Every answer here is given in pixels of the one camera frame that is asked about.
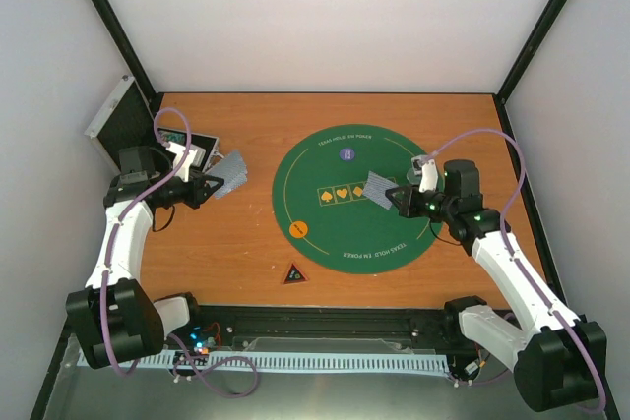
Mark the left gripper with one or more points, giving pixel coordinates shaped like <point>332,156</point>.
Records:
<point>197,193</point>

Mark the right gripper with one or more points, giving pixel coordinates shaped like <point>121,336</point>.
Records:
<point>411,210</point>

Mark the split-off playing card stack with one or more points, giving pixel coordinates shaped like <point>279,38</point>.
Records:
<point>375,189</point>

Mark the blue playing card deck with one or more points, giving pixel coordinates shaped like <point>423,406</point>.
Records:
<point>232,170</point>

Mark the blue big blind button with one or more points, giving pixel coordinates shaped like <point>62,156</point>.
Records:
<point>347,154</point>

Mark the orange small blind button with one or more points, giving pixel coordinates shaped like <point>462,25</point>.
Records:
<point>298,229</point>

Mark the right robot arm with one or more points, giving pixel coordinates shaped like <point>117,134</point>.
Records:
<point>555,357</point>

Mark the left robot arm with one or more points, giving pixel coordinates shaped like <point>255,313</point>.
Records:
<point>113,318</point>

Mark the far poker chip stack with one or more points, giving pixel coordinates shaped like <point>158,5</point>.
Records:
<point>173,136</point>

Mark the round green poker mat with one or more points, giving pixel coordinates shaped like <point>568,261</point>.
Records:
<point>347,232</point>

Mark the aluminium poker chip case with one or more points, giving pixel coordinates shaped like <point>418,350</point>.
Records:
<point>125,120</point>

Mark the red black triangular all-in marker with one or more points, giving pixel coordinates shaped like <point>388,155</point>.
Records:
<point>293,275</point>

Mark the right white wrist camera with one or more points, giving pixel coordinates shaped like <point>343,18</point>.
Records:
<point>430,175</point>

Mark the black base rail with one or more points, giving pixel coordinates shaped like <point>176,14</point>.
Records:
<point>419,329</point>

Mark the left black frame post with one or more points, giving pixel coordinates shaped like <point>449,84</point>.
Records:
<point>124,46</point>

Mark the black frame post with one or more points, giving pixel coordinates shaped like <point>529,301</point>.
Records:
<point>542,27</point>
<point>124,46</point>

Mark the light blue cable duct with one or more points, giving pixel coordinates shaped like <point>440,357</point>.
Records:
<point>302,362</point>

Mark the right black frame post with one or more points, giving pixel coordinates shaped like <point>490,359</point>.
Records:
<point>542,27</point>

